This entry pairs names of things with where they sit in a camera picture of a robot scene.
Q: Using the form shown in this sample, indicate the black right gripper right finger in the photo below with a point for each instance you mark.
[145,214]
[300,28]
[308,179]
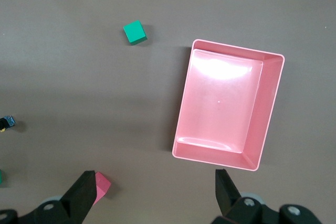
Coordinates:
[225,195]

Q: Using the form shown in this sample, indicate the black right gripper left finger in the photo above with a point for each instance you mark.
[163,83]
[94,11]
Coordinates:
[78,195]

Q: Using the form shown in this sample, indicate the orange capped black push button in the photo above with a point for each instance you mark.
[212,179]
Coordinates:
[8,121]

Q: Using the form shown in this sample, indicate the pink foam cube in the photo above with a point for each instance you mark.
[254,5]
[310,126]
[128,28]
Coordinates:
[103,186]

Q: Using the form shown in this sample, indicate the green foam cube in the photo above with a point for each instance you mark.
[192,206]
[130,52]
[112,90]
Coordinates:
[134,32]
[1,177]

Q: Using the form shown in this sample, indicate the pink plastic bin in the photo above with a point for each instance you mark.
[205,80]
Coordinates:
[218,103]

